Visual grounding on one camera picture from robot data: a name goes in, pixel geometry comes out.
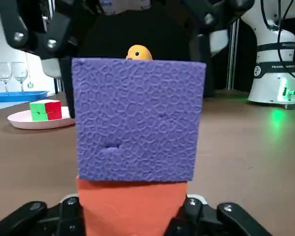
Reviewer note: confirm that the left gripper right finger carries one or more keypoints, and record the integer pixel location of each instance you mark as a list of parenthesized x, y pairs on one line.
[(211, 218)]

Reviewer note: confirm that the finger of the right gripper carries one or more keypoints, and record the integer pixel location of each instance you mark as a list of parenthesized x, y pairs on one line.
[(211, 17), (51, 32)]

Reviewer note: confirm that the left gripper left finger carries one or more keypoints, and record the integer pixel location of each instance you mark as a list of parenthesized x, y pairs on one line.
[(39, 218)]

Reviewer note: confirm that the orange foam block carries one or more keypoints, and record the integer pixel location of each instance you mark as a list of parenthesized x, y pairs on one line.
[(132, 209)]

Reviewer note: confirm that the purple foam block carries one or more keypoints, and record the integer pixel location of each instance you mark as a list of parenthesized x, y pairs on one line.
[(137, 118)]

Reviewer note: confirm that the clear wine glass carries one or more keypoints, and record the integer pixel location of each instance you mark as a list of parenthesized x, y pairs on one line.
[(3, 71), (19, 71)]

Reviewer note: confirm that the blue plastic tray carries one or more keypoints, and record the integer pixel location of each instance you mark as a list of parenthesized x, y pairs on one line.
[(14, 96)]

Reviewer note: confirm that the black office chair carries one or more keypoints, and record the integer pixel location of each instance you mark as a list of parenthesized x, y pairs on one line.
[(137, 29)]

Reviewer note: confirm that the small colourful puzzle cube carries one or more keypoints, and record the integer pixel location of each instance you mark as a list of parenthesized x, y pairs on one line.
[(45, 110)]

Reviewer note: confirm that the orange plush toy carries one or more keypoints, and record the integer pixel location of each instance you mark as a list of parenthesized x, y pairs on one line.
[(138, 52)]

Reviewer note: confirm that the white round plate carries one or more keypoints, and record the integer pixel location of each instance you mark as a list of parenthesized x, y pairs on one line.
[(39, 124)]

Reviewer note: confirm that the aluminium frame post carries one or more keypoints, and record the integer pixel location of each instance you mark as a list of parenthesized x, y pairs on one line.
[(233, 54)]

